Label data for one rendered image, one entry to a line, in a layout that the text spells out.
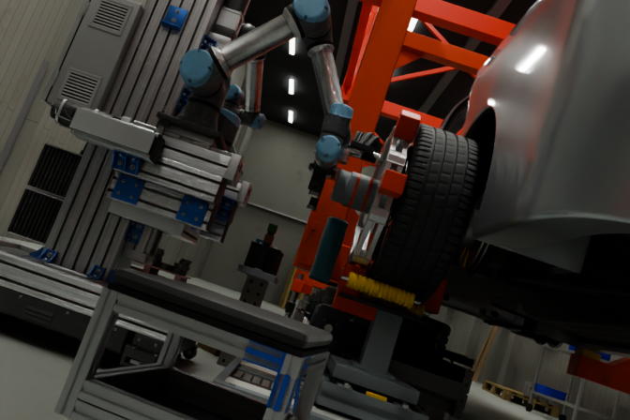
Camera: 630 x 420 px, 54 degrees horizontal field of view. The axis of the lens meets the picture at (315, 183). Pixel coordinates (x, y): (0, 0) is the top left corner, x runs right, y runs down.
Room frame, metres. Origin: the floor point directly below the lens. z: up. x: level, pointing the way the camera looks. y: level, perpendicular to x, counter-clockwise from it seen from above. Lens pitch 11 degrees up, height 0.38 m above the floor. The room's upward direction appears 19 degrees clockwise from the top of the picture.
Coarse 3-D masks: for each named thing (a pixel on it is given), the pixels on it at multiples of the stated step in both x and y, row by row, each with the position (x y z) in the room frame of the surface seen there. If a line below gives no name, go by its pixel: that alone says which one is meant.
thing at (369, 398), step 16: (320, 384) 2.13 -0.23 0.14; (336, 384) 2.06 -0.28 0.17; (352, 384) 2.46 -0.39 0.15; (320, 400) 2.06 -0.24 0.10; (336, 400) 2.06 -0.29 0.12; (352, 400) 2.06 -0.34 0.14; (368, 400) 2.05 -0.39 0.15; (384, 400) 2.05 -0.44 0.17; (400, 400) 2.12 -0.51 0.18; (368, 416) 2.05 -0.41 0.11; (384, 416) 2.05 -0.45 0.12; (400, 416) 2.05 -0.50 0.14; (416, 416) 2.05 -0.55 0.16
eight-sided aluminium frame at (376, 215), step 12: (396, 144) 2.12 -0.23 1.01; (396, 156) 2.07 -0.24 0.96; (384, 168) 2.07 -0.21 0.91; (396, 168) 2.09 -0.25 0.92; (372, 204) 2.07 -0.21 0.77; (384, 204) 2.11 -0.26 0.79; (360, 216) 2.57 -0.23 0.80; (372, 216) 2.07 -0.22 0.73; (384, 216) 2.07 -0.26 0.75; (360, 228) 2.56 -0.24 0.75; (360, 240) 2.16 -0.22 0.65; (372, 240) 2.14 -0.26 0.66; (360, 252) 2.21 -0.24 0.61; (372, 252) 2.18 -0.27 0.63; (360, 264) 2.31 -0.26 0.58
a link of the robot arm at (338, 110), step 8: (336, 104) 1.85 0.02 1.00; (344, 104) 1.85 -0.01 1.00; (328, 112) 1.88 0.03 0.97; (336, 112) 1.84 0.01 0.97; (344, 112) 1.84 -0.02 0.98; (352, 112) 1.87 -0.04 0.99; (328, 120) 1.86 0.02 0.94; (336, 120) 1.84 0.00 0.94; (344, 120) 1.85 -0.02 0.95; (328, 128) 1.85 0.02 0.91; (336, 128) 1.84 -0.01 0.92; (344, 128) 1.85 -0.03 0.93; (344, 136) 1.86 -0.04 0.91
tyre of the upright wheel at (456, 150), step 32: (416, 160) 2.03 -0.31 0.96; (448, 160) 2.04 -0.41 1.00; (416, 192) 2.01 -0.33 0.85; (448, 192) 2.01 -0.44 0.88; (416, 224) 2.02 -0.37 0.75; (448, 224) 2.02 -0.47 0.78; (384, 256) 2.11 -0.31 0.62; (416, 256) 2.07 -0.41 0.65; (448, 256) 2.05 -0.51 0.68; (416, 288) 2.18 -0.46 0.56
